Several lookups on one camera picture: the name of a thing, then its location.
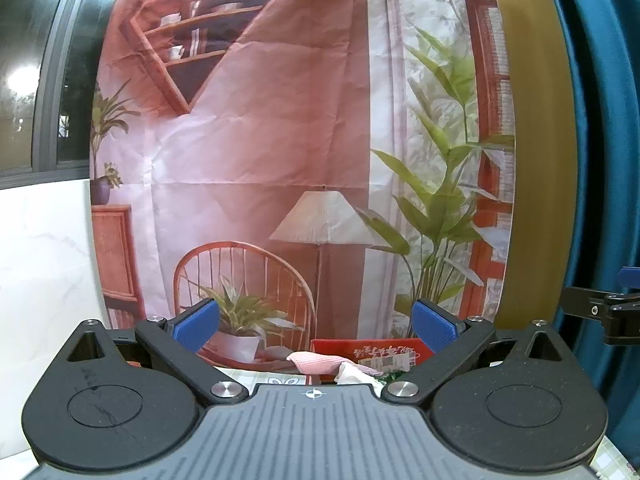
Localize white tissue pack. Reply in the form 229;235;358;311
334;364;383;387

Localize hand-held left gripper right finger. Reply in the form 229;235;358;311
381;298;565;404

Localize pink knitted cloth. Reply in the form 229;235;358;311
285;351;383;377

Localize red strawberry print box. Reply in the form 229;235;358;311
310;337;437;387

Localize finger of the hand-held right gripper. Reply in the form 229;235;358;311
560;266;640;347

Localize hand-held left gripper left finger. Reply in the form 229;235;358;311
65;297;249;404

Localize dark window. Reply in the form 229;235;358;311
0;0;123;192

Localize blue curtain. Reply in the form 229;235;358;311
542;0;640;453

